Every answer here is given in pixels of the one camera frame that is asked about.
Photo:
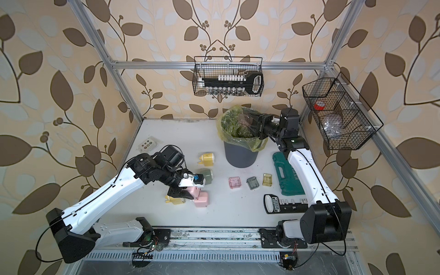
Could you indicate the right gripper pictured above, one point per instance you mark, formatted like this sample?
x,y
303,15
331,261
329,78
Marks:
x,y
267,118

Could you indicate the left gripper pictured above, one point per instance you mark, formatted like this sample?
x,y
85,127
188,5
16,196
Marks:
x,y
179,192

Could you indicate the pink sharpener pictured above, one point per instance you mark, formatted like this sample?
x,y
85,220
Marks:
x,y
202,200
194,192

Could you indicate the green pencil sharpener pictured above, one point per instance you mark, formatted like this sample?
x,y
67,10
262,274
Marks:
x,y
208,176

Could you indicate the yellow sharpener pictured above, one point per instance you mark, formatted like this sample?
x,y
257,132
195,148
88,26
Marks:
x,y
175,201
207,159

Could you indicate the yellow shavings tray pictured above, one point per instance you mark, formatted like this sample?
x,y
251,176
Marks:
x,y
267,180

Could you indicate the clear green-sharpener tray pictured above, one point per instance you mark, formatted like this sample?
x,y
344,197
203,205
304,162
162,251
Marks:
x,y
252,183

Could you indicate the pink shavings tray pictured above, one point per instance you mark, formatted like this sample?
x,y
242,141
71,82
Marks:
x,y
245,120
234,182

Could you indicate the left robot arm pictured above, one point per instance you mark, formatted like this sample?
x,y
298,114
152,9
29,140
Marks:
x,y
77,229

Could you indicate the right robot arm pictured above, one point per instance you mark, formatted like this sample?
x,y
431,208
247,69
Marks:
x,y
326,218

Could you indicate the yellow-green bin liner bag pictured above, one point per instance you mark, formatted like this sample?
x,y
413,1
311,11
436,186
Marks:
x,y
227,125

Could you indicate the grey trash bin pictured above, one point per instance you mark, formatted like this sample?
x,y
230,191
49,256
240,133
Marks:
x,y
239,157

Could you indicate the socket set in basket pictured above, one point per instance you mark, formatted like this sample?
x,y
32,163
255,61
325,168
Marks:
x,y
248,84

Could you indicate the white button box in bag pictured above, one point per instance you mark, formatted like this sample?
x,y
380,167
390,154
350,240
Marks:
x,y
149,145

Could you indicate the green plastic tool case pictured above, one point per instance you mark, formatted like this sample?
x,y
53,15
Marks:
x,y
287,177

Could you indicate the clear plastic bag in basket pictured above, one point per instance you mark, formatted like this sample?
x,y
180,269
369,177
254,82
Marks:
x,y
333,126

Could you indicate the back wire basket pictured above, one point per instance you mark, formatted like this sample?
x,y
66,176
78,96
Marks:
x,y
208,66

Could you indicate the wire basket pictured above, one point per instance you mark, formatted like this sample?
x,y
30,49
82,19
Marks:
x,y
360,121
208,66

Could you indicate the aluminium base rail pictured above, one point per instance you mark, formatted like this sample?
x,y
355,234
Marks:
x,y
211,239

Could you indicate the right wire basket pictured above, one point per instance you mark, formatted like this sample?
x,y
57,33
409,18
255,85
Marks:
x,y
360,121

